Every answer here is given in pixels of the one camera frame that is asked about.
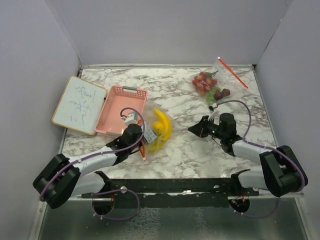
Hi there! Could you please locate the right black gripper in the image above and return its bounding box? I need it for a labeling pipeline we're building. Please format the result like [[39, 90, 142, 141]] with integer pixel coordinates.
[[188, 115, 226, 140]]

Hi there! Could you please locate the yellow fake banana bunch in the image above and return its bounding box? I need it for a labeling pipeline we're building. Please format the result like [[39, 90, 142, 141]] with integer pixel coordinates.
[[148, 108, 173, 153]]

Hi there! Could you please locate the zip bag with yellow fruit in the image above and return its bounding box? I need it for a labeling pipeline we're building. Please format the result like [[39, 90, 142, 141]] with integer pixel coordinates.
[[138, 100, 173, 161]]

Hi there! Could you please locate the pink plastic basket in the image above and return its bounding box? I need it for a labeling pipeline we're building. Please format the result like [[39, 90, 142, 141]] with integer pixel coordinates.
[[95, 85, 148, 138]]

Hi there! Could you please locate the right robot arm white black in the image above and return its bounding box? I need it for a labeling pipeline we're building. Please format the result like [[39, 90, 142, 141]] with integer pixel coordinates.
[[188, 113, 308, 197]]

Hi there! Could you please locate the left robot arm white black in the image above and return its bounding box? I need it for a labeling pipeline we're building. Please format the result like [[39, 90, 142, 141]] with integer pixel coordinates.
[[32, 123, 143, 209]]

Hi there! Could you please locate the zip bag with berries grapes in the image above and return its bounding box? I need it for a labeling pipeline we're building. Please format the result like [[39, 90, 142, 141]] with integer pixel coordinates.
[[189, 57, 249, 105]]

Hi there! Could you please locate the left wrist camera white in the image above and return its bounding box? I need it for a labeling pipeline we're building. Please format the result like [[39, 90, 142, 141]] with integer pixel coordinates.
[[121, 111, 138, 126]]

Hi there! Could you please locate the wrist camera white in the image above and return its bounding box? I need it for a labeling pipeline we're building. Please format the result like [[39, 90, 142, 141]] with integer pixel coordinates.
[[121, 111, 138, 126], [207, 103, 219, 121]]

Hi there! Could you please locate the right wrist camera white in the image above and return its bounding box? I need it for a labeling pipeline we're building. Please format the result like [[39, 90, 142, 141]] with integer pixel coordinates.
[[207, 103, 219, 121]]

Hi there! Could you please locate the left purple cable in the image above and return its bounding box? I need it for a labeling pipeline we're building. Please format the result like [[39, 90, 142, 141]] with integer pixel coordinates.
[[39, 107, 145, 221]]

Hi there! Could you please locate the small whiteboard wooden frame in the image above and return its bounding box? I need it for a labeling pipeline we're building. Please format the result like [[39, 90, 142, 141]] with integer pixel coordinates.
[[51, 76, 107, 136]]

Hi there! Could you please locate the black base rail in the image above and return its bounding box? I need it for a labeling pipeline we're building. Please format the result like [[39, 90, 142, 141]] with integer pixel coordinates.
[[81, 177, 261, 209]]

